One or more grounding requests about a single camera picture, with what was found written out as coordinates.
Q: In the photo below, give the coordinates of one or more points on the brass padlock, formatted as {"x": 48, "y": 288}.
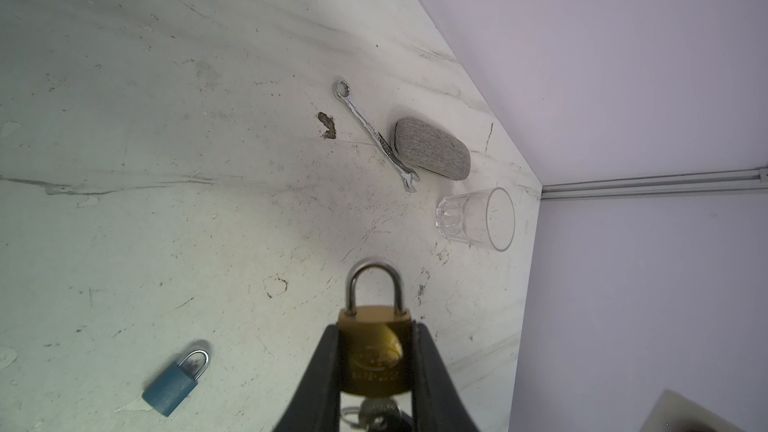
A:
{"x": 375, "y": 340}

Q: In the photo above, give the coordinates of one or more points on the silver combination wrench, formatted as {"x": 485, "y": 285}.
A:
{"x": 342, "y": 92}

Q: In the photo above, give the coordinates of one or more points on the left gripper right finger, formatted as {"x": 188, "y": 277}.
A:
{"x": 436, "y": 404}

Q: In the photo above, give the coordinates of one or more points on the grey fabric case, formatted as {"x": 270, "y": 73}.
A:
{"x": 425, "y": 146}

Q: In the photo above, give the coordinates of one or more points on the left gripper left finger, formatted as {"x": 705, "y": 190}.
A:
{"x": 315, "y": 405}

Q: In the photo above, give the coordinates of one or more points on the blue padlock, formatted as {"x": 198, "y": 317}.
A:
{"x": 174, "y": 384}

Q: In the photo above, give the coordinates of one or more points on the clear plastic cup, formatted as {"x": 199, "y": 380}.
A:
{"x": 484, "y": 219}

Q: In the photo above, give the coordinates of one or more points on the silver key with ring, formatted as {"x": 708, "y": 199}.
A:
{"x": 377, "y": 415}

